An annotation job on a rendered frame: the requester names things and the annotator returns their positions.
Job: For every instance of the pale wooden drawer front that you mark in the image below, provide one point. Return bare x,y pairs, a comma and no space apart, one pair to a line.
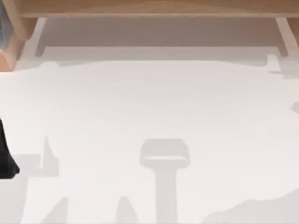
154,8

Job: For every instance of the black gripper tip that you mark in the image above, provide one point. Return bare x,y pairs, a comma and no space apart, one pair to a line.
6,161

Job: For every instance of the wooden cupboard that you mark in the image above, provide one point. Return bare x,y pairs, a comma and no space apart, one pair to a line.
14,35

